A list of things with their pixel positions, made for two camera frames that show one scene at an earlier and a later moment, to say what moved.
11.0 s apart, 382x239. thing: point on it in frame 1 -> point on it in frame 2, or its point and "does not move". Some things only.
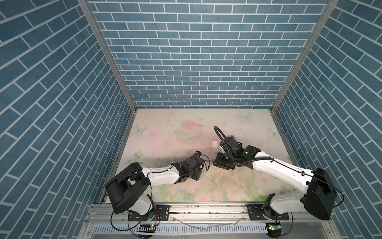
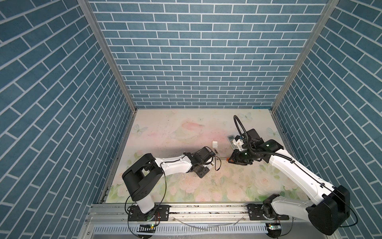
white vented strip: x=237 y=228 does not move
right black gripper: x=218 y=162 -> x=236 y=158
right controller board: x=274 y=229 does not move
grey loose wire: x=209 y=225 does not move
